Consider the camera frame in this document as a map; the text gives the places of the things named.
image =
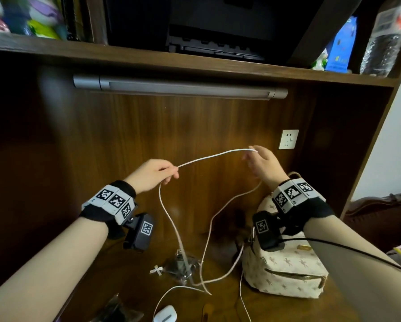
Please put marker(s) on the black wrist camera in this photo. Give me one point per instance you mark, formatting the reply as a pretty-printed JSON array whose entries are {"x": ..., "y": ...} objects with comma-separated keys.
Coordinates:
[
  {"x": 143, "y": 231},
  {"x": 265, "y": 231}
]

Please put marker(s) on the left marker wristband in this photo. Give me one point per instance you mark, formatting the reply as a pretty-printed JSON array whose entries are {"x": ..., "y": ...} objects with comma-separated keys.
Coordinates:
[{"x": 115, "y": 199}]

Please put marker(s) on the wooden comb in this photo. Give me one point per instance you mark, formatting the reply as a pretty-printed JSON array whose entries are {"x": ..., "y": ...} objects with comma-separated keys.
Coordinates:
[{"x": 207, "y": 313}]

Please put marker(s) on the marker wristband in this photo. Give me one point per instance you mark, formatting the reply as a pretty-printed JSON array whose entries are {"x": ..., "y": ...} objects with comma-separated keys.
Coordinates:
[
  {"x": 115, "y": 199},
  {"x": 294, "y": 192}
]

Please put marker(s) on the yellow green packet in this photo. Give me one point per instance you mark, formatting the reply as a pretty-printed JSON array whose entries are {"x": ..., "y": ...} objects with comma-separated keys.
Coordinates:
[{"x": 43, "y": 31}]

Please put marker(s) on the grey light bar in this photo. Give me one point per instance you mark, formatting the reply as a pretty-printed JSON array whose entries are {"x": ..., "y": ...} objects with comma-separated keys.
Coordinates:
[{"x": 187, "y": 87}]

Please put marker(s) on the blue printed box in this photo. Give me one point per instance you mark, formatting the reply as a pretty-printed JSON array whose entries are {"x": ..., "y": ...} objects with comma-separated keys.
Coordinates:
[{"x": 341, "y": 46}]

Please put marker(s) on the right marker wristband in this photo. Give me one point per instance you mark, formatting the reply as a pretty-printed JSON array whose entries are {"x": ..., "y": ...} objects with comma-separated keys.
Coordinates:
[{"x": 294, "y": 192}]

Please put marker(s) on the large crinkled bag black contents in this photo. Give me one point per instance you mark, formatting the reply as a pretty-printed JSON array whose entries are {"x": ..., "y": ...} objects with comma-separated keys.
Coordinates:
[{"x": 115, "y": 313}]

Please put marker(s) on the purple white plush toy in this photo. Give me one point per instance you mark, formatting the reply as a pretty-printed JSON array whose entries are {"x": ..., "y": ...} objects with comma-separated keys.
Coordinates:
[{"x": 44, "y": 10}]

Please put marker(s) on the clear plastic bottle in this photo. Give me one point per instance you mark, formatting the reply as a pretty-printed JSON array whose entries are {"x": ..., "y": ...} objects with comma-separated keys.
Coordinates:
[{"x": 384, "y": 40}]

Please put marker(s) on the large black device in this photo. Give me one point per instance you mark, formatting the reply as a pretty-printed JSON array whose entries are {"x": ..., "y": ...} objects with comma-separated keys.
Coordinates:
[{"x": 220, "y": 16}]

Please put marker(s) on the wooden shelf board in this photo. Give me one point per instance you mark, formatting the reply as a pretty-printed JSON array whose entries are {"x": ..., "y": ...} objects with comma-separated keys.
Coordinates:
[{"x": 153, "y": 56}]

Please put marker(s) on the small white ribbon cross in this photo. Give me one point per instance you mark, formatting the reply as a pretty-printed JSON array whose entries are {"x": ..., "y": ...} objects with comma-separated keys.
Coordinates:
[{"x": 157, "y": 270}]

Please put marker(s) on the white oval object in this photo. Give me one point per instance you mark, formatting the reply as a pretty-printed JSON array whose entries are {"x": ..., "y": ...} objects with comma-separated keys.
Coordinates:
[{"x": 165, "y": 315}]

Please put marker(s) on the person's left forearm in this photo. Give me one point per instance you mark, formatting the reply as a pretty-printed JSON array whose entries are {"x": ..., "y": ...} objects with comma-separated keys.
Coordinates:
[{"x": 46, "y": 271}]

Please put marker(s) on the person's left hand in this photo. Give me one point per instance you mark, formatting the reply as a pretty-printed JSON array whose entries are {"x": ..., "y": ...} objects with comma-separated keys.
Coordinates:
[{"x": 150, "y": 176}]

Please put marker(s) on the beige horse-print backpack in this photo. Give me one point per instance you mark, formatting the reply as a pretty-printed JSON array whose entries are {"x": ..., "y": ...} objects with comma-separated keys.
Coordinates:
[{"x": 287, "y": 264}]

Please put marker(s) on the dark wooden bed headboard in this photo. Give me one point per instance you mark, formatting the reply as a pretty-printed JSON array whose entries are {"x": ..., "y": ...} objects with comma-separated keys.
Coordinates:
[{"x": 381, "y": 224}]

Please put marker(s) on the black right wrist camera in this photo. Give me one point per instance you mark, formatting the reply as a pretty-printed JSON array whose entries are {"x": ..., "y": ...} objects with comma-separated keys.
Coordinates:
[{"x": 265, "y": 231}]

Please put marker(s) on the person's right hand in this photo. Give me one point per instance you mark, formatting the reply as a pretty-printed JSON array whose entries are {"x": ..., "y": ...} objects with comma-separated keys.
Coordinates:
[{"x": 265, "y": 167}]

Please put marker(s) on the small white green figurine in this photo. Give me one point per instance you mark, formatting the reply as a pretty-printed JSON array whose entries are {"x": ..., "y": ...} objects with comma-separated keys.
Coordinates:
[{"x": 319, "y": 61}]

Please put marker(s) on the clear bag with dark contents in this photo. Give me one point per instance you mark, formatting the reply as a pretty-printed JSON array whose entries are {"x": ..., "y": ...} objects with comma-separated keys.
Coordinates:
[{"x": 177, "y": 268}]

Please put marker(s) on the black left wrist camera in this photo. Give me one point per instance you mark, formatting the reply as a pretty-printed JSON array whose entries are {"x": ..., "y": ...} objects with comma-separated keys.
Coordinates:
[{"x": 143, "y": 231}]

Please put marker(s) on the person's right forearm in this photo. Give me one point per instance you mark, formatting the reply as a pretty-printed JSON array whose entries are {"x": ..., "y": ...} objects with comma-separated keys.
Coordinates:
[{"x": 361, "y": 271}]

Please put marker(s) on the white wall socket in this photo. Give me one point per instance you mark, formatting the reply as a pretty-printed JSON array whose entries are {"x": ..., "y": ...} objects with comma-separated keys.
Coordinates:
[{"x": 288, "y": 139}]

